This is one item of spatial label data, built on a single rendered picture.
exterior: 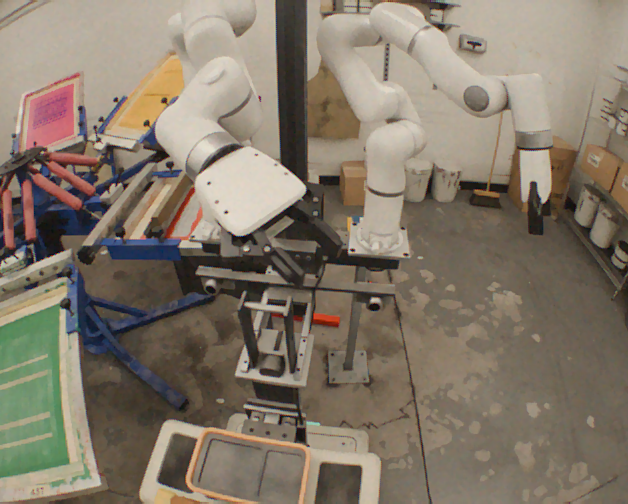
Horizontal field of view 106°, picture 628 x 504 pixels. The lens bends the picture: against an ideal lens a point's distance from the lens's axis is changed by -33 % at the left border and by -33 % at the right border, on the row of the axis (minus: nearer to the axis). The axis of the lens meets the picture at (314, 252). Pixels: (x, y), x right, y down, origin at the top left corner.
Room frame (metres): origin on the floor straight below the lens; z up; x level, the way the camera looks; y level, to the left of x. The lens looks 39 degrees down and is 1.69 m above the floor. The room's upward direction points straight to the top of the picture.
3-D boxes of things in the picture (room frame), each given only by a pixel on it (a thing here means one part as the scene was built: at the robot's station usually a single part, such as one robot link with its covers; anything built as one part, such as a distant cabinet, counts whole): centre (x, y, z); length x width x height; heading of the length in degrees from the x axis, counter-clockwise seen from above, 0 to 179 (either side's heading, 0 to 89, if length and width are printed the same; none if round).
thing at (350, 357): (1.07, -0.19, 0.48); 0.22 x 0.22 x 0.96; 0
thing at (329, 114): (3.14, -0.18, 1.06); 0.53 x 0.07 x 1.05; 90
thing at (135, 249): (0.91, 0.61, 0.98); 0.30 x 0.05 x 0.07; 90
